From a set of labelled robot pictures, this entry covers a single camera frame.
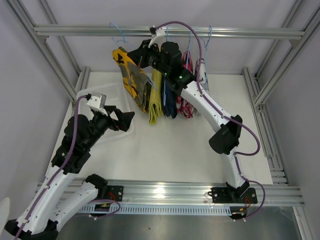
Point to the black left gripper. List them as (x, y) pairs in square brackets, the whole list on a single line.
[(124, 119)]

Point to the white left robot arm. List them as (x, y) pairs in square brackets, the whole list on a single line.
[(45, 217)]

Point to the slotted cable duct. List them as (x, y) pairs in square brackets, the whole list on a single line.
[(140, 209)]

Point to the aluminium hanging rail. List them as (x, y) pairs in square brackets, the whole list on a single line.
[(144, 31)]

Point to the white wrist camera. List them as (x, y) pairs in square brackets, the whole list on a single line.
[(158, 36), (96, 103)]

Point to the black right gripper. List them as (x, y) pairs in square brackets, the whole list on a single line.
[(139, 55)]

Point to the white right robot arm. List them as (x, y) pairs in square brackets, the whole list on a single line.
[(227, 128)]

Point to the dark blue denim trousers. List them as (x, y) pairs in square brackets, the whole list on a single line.
[(170, 109)]

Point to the front aluminium mounting rail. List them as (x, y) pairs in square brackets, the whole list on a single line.
[(196, 194)]

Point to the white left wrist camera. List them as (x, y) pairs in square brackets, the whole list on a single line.
[(96, 103)]

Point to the pink camouflage trousers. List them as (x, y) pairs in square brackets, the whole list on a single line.
[(183, 106)]

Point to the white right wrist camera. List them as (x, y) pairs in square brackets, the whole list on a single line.
[(158, 36)]

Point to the lime green trousers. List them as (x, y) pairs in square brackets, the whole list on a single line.
[(155, 109)]

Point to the yellow grey camouflage trousers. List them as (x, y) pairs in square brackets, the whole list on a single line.
[(135, 80)]

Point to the white newspaper print trousers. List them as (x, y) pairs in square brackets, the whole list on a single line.
[(200, 70)]

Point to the white plastic basket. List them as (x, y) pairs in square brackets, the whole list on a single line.
[(115, 96)]

